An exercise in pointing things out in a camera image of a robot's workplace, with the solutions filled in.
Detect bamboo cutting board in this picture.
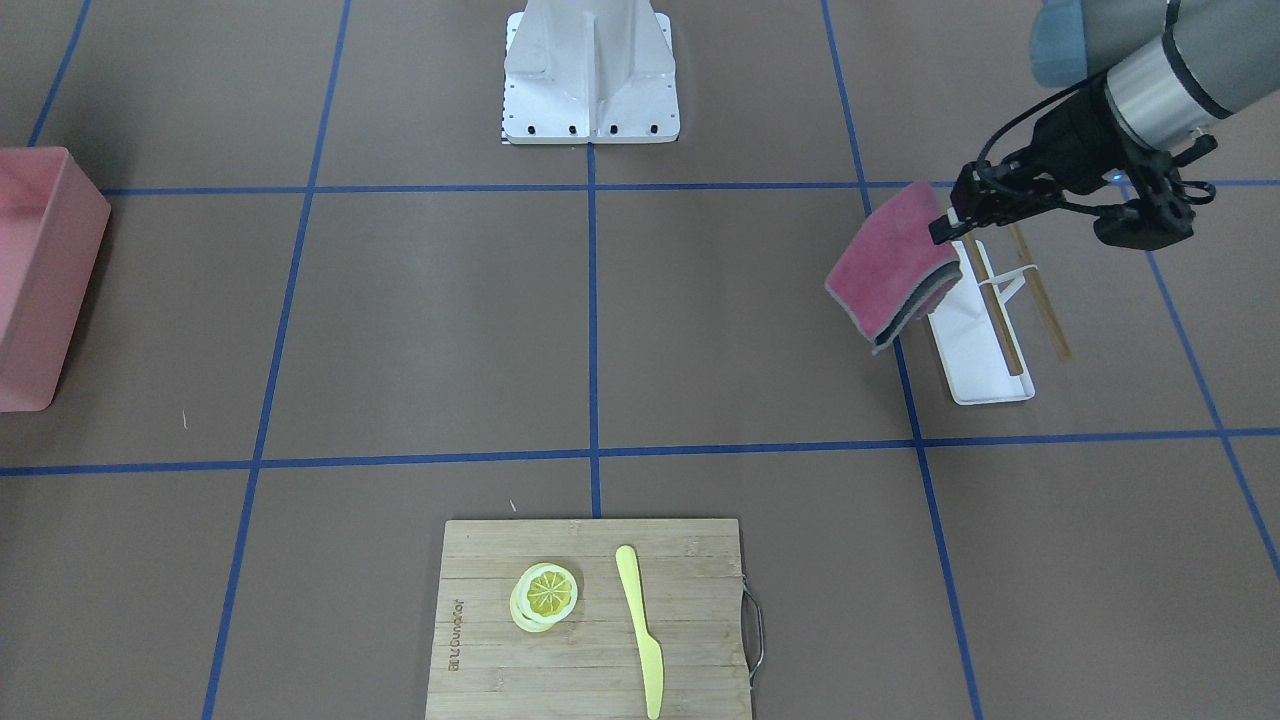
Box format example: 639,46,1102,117
425,519,754,719

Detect pink cloth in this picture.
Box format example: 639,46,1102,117
824,181,963,355

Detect yellow lemon slice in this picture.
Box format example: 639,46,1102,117
509,562,579,634

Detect white rack with wooden bars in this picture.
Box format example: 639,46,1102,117
927,223,1073,406

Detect white camera pillar base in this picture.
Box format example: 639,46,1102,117
500,1,681,145

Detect pink plastic bin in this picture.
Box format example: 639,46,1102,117
1,147,111,413

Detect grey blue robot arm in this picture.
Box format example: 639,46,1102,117
929,1,1279,251

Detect yellow plastic knife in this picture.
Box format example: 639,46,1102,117
614,544,666,719

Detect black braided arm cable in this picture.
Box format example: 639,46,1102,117
975,0,1187,176

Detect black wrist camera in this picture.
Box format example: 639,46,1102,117
1093,151,1217,252

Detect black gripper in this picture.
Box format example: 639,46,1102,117
928,95,1148,245

